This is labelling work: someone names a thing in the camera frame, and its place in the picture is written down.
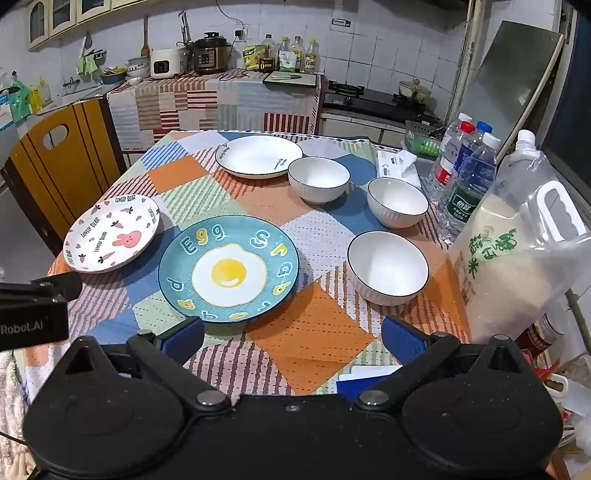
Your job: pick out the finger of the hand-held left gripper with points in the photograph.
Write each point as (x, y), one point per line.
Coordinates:
(55, 287)

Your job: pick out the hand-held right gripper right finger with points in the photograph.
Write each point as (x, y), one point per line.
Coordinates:
(402, 339)

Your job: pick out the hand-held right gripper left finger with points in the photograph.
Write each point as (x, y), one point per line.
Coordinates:
(180, 336)

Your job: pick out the blue egg print plate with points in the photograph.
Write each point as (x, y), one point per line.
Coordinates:
(182, 281)

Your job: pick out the white ribbed bowl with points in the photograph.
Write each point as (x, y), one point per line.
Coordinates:
(397, 201)
(318, 177)
(388, 265)

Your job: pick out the pink rabbit print plate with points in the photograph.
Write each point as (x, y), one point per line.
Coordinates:
(111, 235)

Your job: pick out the stack of white bowls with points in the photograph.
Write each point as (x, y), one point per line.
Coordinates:
(137, 68)

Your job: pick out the patchwork tablecloth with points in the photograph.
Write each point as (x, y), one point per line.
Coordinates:
(314, 341)

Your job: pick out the yellow wooden chair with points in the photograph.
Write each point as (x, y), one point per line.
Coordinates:
(60, 175)

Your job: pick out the clear plastic rice bag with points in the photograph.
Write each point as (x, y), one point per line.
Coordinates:
(498, 258)

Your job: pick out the red lidded jar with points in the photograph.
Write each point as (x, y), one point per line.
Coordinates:
(538, 334)

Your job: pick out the green label water bottle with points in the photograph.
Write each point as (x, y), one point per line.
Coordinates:
(466, 201)

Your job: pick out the red label water bottle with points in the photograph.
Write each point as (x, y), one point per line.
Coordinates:
(442, 173)

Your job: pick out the white tissue pack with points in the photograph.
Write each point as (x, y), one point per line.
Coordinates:
(392, 166)

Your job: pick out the green plastic bag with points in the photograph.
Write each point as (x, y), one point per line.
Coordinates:
(19, 101)

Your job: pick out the green striped packet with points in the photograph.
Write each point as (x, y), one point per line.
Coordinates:
(421, 145)

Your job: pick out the blue label water bottle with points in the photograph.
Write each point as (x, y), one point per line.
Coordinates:
(466, 154)

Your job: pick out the blue bowl with chopsticks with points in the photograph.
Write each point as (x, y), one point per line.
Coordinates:
(113, 77)

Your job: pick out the white base cabinet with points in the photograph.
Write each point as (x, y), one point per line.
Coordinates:
(355, 127)

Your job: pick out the striped patchwork counter cloth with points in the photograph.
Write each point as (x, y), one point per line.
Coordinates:
(184, 104)

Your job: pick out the green hanging cloth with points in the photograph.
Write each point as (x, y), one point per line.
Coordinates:
(90, 63)

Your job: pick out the white cap clear bottle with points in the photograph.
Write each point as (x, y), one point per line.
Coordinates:
(463, 116)

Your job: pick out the black gas stove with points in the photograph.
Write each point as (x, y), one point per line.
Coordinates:
(369, 99)

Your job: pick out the white rice cooker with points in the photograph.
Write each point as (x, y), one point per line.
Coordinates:
(166, 64)

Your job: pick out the cream cooking pot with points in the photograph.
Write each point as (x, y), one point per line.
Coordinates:
(414, 90)

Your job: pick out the wooden spatula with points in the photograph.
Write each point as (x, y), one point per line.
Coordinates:
(146, 44)

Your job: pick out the grey metal panel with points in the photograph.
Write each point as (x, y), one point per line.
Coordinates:
(508, 83)

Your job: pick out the black pressure cooker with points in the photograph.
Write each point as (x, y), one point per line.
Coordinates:
(211, 55)

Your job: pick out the white cutting board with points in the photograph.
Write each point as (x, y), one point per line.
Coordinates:
(291, 77)

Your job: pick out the yellow green snack bag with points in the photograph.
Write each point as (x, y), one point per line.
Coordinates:
(252, 57)

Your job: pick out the cooking oil bottle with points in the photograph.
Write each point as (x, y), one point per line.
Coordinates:
(268, 53)
(312, 57)
(298, 53)
(285, 57)

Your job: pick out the cream wall cabinets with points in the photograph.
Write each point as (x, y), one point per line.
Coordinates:
(64, 18)

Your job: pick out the white wall socket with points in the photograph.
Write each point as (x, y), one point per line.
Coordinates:
(240, 34)

